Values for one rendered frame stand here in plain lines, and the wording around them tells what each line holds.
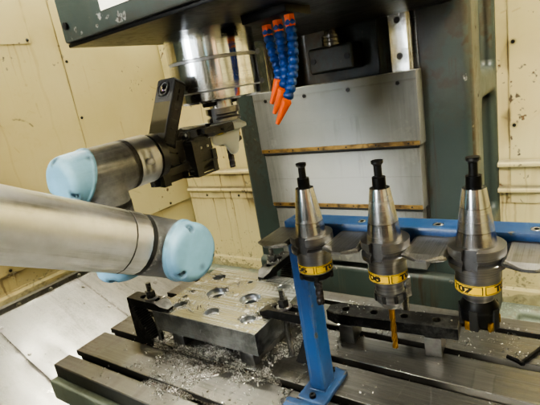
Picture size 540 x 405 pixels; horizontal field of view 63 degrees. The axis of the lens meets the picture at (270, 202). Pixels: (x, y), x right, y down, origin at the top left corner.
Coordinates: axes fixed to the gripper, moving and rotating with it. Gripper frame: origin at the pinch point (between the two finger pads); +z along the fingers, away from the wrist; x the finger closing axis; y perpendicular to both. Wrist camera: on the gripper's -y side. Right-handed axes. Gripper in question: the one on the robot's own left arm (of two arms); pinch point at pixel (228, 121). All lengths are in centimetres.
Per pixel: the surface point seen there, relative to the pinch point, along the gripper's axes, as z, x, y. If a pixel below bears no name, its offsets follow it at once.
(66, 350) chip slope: -11, -75, 64
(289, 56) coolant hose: -5.2, 19.1, -9.2
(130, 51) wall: 63, -102, -27
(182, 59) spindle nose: -9.1, 0.6, -12.1
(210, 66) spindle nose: -7.3, 5.0, -10.1
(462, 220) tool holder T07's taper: -14.5, 44.8, 12.2
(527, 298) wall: 81, 40, 75
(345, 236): -12.2, 28.4, 16.4
